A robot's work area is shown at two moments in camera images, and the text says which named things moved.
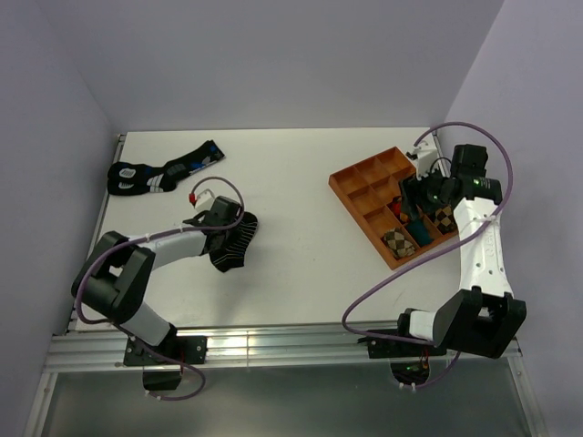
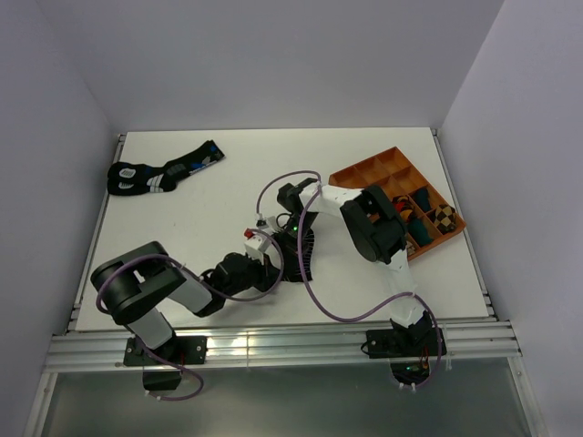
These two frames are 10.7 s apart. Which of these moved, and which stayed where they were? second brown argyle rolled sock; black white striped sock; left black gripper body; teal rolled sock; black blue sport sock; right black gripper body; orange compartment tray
Moved: black white striped sock; left black gripper body; right black gripper body
Stayed: black blue sport sock; orange compartment tray; second brown argyle rolled sock; teal rolled sock
